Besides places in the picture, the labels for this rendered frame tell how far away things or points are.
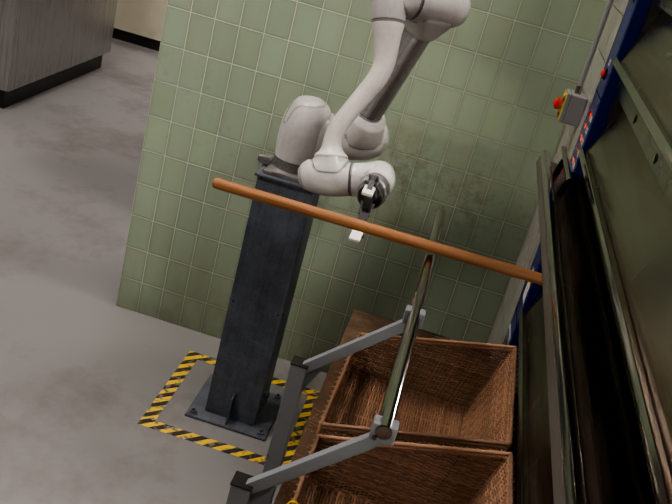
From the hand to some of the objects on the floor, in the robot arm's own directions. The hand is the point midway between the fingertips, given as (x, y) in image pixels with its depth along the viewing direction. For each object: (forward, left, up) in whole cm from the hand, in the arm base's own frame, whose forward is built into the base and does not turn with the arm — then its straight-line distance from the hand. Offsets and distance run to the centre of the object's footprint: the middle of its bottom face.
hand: (360, 216), depth 245 cm
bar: (+34, +7, -119) cm, 124 cm away
